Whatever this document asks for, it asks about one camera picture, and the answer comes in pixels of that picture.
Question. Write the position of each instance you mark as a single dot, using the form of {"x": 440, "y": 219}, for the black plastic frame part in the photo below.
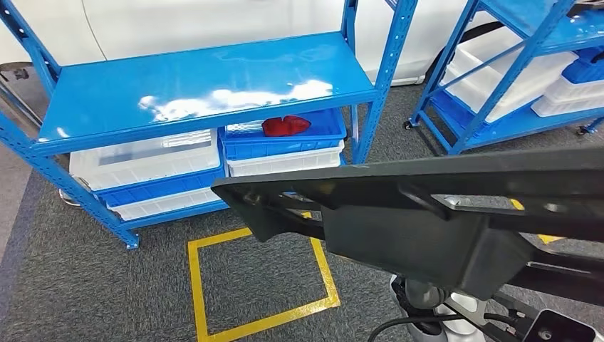
{"x": 415, "y": 245}

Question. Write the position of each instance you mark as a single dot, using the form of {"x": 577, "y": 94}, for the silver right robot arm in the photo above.
{"x": 424, "y": 295}

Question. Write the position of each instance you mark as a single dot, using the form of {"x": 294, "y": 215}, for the red plastic part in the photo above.
{"x": 283, "y": 126}

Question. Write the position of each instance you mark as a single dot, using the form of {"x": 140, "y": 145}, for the blue metal shelf rack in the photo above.
{"x": 188, "y": 80}

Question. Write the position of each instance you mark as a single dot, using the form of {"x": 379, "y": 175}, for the blue wheeled shelf rack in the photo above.
{"x": 528, "y": 14}

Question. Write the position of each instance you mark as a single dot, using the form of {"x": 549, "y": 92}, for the yellow floor tape square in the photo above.
{"x": 196, "y": 283}
{"x": 549, "y": 239}

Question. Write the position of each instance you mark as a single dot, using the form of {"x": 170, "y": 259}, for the white car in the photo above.
{"x": 188, "y": 23}

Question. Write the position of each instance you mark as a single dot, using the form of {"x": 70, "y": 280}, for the large white plastic bin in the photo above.
{"x": 519, "y": 80}

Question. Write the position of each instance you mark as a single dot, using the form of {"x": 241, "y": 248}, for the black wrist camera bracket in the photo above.
{"x": 524, "y": 325}

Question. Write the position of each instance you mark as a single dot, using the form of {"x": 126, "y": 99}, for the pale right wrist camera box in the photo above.
{"x": 557, "y": 330}

